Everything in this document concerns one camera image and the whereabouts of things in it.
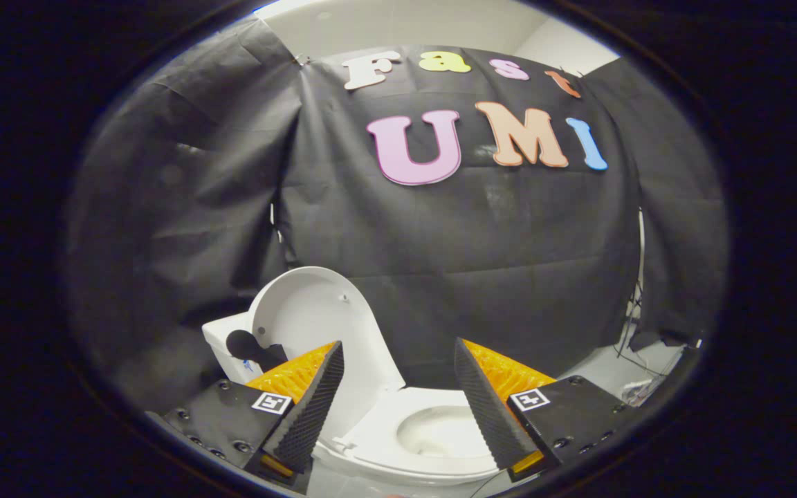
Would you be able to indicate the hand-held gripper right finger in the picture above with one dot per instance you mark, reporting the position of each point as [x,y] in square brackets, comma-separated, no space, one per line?
[485,408]

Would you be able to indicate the black backdrop cloth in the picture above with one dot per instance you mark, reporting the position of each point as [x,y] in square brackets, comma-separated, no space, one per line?
[474,242]

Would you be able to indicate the white toilet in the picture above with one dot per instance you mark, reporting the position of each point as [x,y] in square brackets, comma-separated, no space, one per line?
[222,361]

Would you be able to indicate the white toilet lid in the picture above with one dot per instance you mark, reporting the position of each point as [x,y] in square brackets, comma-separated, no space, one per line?
[315,311]

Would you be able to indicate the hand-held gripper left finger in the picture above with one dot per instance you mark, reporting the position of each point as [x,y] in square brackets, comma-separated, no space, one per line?
[315,408]

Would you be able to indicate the white toilet seat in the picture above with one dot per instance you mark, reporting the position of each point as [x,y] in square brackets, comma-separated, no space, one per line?
[378,434]

